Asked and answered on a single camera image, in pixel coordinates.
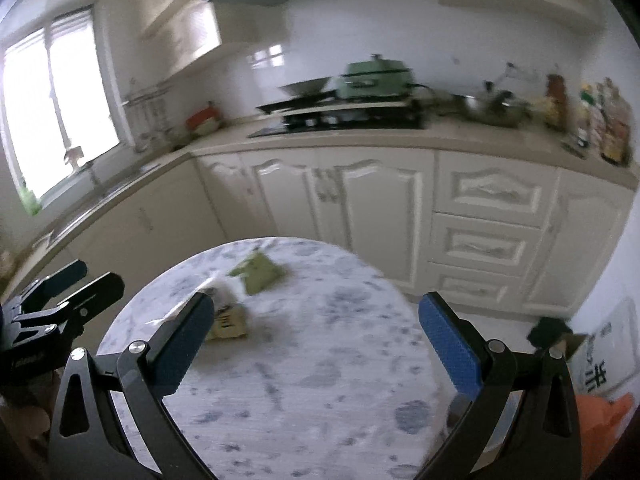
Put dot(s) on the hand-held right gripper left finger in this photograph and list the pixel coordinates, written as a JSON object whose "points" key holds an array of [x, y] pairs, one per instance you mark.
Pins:
{"points": [[182, 345]]}

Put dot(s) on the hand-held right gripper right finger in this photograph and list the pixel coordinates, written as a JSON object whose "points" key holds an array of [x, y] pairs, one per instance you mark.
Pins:
{"points": [[450, 350]]}

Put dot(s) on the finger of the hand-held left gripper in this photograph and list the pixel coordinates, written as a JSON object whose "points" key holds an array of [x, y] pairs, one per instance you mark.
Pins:
{"points": [[100, 290], [70, 272]]}

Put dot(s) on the yellow printed paper bag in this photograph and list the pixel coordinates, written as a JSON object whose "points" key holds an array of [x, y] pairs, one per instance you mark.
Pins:
{"points": [[227, 325]]}

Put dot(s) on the orange plastic bag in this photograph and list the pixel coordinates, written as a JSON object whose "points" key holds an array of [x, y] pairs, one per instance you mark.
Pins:
{"points": [[600, 435]]}

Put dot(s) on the steel kitchen sink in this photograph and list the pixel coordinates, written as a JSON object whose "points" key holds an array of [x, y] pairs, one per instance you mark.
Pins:
{"points": [[100, 205]]}

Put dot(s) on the green bottle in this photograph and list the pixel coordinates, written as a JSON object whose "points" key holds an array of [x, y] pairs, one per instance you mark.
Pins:
{"points": [[30, 202]]}

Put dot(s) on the metal faucet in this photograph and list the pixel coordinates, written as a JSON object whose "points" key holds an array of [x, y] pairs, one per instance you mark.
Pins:
{"points": [[95, 180]]}

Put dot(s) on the black floor object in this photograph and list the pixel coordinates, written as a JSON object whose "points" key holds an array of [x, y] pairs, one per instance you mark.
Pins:
{"points": [[550, 332]]}

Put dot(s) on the green packet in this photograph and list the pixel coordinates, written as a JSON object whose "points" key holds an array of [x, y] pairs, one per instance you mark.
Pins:
{"points": [[260, 275]]}

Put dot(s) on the pink rag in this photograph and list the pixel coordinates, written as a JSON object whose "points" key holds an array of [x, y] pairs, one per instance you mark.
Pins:
{"points": [[73, 156]]}

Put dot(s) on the white printed cardboard box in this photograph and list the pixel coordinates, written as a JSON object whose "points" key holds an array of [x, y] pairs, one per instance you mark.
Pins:
{"points": [[610, 350]]}

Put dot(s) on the cream lower kitchen cabinets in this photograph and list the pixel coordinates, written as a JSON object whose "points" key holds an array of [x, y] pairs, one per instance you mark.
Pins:
{"points": [[380, 200]]}

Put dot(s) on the kitchen window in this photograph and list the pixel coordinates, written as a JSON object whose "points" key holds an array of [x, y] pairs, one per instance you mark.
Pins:
{"points": [[30, 110]]}

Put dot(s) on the metal utensil rack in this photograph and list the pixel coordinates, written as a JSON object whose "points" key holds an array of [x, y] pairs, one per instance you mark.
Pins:
{"points": [[147, 110]]}

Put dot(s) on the white bowl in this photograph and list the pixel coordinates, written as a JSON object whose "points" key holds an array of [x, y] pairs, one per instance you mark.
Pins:
{"points": [[207, 129]]}

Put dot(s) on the red pot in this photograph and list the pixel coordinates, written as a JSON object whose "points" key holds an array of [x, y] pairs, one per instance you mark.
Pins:
{"points": [[202, 117]]}

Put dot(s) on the beige kitchen countertop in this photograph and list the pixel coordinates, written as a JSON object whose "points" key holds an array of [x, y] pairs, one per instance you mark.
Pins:
{"points": [[450, 135]]}

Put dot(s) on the steel cooking pot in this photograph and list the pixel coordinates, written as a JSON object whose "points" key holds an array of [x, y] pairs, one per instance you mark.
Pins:
{"points": [[490, 110]]}

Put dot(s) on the black gas stove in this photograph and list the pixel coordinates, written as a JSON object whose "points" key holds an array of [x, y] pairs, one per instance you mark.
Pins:
{"points": [[340, 125]]}

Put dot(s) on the tall brown oil bottle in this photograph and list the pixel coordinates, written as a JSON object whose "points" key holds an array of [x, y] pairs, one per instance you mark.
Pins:
{"points": [[555, 102]]}

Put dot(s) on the black induction cooker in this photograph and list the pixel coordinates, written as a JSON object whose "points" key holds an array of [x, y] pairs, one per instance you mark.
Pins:
{"points": [[300, 102]]}

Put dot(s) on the row of condiment bottles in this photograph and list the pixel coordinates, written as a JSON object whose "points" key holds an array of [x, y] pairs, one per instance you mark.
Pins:
{"points": [[605, 120]]}

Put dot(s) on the green electric pot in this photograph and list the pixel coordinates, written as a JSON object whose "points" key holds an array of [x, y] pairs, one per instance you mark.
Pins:
{"points": [[375, 80]]}

